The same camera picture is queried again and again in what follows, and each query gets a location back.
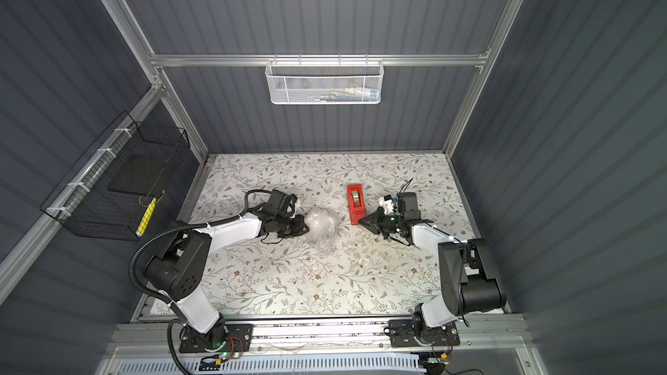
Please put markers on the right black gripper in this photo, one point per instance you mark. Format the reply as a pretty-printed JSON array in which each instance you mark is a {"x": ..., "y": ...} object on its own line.
[{"x": 385, "y": 221}]

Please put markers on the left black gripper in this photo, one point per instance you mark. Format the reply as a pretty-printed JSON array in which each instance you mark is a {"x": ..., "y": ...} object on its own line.
[{"x": 291, "y": 224}]

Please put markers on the clear bubble wrap sheet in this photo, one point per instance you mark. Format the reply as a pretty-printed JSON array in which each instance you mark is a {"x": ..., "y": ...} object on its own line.
[{"x": 322, "y": 231}]

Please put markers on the red tape dispenser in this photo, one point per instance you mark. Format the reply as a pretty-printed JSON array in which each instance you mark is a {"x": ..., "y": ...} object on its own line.
[{"x": 356, "y": 204}]

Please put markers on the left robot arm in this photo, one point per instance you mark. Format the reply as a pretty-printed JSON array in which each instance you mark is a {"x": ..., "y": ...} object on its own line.
[{"x": 170, "y": 266}]

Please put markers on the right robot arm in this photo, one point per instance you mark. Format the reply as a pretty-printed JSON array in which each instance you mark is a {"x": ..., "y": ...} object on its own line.
[{"x": 469, "y": 277}]

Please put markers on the floral table mat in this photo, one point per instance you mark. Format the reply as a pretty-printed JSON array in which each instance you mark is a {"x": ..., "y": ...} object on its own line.
[{"x": 356, "y": 272}]

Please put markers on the pens in white basket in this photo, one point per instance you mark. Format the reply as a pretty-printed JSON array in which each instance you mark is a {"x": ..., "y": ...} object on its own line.
[{"x": 347, "y": 95}]

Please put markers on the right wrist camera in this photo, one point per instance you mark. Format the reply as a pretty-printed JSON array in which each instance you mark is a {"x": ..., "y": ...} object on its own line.
[{"x": 389, "y": 204}]

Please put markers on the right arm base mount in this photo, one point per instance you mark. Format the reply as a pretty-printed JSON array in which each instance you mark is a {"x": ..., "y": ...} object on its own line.
[{"x": 405, "y": 333}]

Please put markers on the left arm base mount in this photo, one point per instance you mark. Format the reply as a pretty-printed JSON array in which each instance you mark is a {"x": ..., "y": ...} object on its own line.
[{"x": 234, "y": 338}]

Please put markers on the white wire basket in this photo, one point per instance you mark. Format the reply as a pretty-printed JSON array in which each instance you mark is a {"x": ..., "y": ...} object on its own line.
[{"x": 293, "y": 84}]

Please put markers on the aluminium front rail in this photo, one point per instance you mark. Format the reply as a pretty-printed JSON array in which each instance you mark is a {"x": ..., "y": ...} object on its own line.
[{"x": 329, "y": 335}]

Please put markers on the black wire basket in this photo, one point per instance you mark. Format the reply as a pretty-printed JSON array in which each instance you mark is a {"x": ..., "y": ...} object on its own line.
[{"x": 106, "y": 199}]

